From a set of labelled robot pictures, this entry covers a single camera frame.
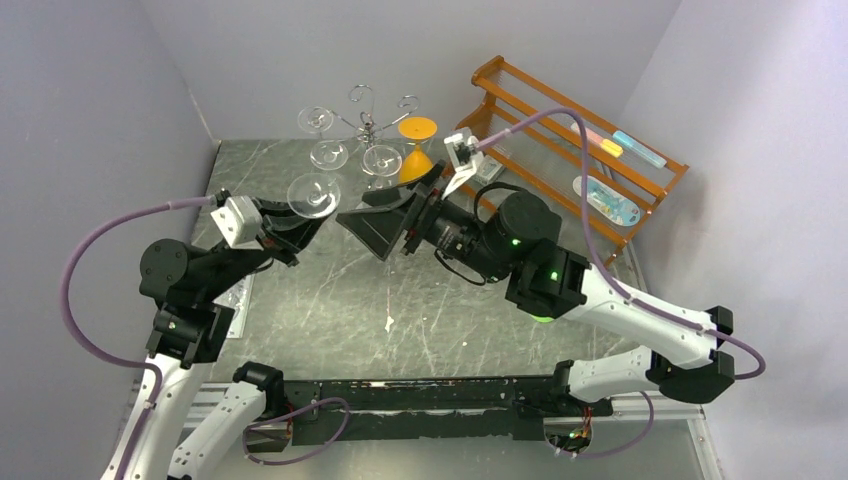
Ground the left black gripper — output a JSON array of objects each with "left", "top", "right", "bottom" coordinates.
[{"left": 202, "top": 194, "right": 337, "bottom": 299}]

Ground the clear glass front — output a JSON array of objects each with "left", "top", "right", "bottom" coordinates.
[{"left": 360, "top": 145, "right": 403, "bottom": 190}]

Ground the orange plastic goblet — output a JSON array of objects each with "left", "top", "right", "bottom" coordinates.
[{"left": 398, "top": 116, "right": 438, "bottom": 184}]

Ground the clear wine glass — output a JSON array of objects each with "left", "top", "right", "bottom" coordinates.
[{"left": 297, "top": 106, "right": 335, "bottom": 137}]

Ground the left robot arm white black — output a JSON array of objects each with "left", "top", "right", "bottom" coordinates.
[{"left": 103, "top": 191, "right": 325, "bottom": 479}]

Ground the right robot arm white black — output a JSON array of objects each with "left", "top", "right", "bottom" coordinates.
[{"left": 337, "top": 166, "right": 735, "bottom": 415}]

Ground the chrome wine glass rack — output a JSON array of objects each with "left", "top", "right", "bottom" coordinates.
[{"left": 313, "top": 84, "right": 420, "bottom": 178}]

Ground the paper sheet on table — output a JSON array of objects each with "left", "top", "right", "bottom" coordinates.
[{"left": 215, "top": 275, "right": 254, "bottom": 339}]

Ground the small teal white box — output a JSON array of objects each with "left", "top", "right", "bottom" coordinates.
[{"left": 476, "top": 156, "right": 504, "bottom": 185}]

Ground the orange wooden shelf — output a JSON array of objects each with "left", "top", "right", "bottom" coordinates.
[{"left": 457, "top": 56, "right": 689, "bottom": 265}]

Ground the black base bar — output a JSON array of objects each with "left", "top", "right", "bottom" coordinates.
[{"left": 228, "top": 360, "right": 614, "bottom": 445}]

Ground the pink yellow highlighter pack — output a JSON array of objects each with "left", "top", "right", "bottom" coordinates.
[{"left": 584, "top": 123, "right": 624, "bottom": 158}]

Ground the light blue highlighter pack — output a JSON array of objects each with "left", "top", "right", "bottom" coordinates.
[{"left": 612, "top": 130, "right": 667, "bottom": 168}]

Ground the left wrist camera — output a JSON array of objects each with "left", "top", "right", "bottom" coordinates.
[{"left": 210, "top": 196, "right": 262, "bottom": 250}]

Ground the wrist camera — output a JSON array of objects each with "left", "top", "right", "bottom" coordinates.
[
  {"left": 442, "top": 127, "right": 483, "bottom": 199},
  {"left": 210, "top": 196, "right": 262, "bottom": 250}
]

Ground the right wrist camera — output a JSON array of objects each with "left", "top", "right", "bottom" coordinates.
[{"left": 442, "top": 127, "right": 483, "bottom": 199}]

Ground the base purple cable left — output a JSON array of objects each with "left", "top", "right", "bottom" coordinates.
[{"left": 241, "top": 397, "right": 351, "bottom": 466}]

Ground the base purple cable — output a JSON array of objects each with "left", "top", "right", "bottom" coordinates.
[
  {"left": 241, "top": 397, "right": 351, "bottom": 466},
  {"left": 555, "top": 390, "right": 657, "bottom": 461}
]

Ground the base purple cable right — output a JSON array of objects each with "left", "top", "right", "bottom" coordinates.
[{"left": 555, "top": 390, "right": 657, "bottom": 461}]

